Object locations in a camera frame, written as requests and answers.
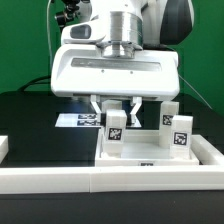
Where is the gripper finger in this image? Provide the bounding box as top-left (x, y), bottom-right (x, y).
top-left (90, 95), bottom-right (106, 126)
top-left (130, 97), bottom-right (142, 124)

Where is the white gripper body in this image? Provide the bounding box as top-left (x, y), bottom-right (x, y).
top-left (51, 44), bottom-right (180, 100)

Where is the white square table top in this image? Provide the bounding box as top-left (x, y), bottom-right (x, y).
top-left (95, 129), bottom-right (199, 167)

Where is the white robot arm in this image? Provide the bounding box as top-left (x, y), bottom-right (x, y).
top-left (51, 0), bottom-right (194, 125)

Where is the white marker tag sheet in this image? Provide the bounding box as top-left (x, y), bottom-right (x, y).
top-left (55, 113), bottom-right (141, 128)

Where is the white U-shaped obstacle fence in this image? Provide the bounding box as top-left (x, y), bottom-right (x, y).
top-left (0, 135), bottom-right (224, 194)

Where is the black cable bundle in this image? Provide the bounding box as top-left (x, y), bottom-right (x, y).
top-left (18, 75), bottom-right (54, 92)

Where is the white thin cable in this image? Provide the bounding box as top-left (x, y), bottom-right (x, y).
top-left (46, 0), bottom-right (56, 68)

